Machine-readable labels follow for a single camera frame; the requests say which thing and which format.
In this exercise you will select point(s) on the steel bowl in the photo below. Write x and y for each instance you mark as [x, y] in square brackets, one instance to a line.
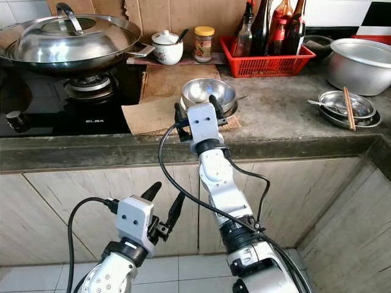
[201, 90]

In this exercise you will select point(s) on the cardboard wall panel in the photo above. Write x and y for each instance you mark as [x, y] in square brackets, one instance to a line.
[195, 12]

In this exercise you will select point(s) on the shallow steel dish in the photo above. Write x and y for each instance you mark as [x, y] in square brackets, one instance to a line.
[333, 104]

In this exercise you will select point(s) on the dark ceramic bowl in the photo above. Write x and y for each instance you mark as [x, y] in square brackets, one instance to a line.
[317, 44]

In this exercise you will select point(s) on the light grey left wrist camera mount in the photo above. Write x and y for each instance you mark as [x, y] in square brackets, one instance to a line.
[134, 220]

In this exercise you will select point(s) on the light grey right wrist camera mount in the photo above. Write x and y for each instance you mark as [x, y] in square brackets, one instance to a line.
[203, 125]

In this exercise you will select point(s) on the amber bottle red label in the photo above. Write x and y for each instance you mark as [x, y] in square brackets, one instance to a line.
[283, 9]

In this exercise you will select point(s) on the tan cardboard mat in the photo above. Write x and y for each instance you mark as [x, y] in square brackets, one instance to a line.
[146, 119]

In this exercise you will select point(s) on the dark condiment spoon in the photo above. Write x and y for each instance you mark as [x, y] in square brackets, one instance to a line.
[183, 35]

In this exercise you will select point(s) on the small red-capped sauce bottle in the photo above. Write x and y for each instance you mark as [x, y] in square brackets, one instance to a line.
[279, 43]

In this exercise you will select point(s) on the red plastic basket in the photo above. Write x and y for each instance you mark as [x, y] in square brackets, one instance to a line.
[266, 66]

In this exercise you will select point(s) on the white ceramic lidded pot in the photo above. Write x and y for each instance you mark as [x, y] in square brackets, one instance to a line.
[167, 54]

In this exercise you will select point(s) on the black stove knob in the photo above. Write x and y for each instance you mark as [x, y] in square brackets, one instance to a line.
[16, 121]

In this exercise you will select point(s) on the steel wok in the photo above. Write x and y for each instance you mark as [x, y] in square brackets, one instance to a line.
[61, 65]

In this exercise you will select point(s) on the steel wok lid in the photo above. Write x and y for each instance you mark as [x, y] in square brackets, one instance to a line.
[82, 39]

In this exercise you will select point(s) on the clear glass bottle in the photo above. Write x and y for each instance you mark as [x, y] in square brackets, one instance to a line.
[243, 43]

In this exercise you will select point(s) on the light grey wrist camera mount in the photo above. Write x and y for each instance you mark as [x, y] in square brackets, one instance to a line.
[203, 125]
[134, 220]

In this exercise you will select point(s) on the brown corrugated cardboard sheet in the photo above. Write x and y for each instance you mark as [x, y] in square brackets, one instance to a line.
[165, 82]

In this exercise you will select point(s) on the glass jar yellow lid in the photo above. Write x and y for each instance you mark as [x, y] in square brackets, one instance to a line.
[203, 47]

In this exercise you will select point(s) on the dark sauce bottle red cap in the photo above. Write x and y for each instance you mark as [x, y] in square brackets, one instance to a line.
[296, 30]

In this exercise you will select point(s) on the large aluminium pot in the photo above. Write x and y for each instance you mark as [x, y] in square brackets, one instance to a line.
[360, 70]

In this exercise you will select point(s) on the wooden chopstick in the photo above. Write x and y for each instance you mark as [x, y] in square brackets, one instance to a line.
[350, 111]
[348, 108]

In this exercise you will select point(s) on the steel spoon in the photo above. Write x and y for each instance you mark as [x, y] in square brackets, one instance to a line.
[316, 103]

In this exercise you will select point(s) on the tall dark glass bottle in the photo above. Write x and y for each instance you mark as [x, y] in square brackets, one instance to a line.
[261, 30]

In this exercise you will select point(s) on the black gas stove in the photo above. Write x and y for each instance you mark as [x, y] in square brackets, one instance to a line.
[98, 119]

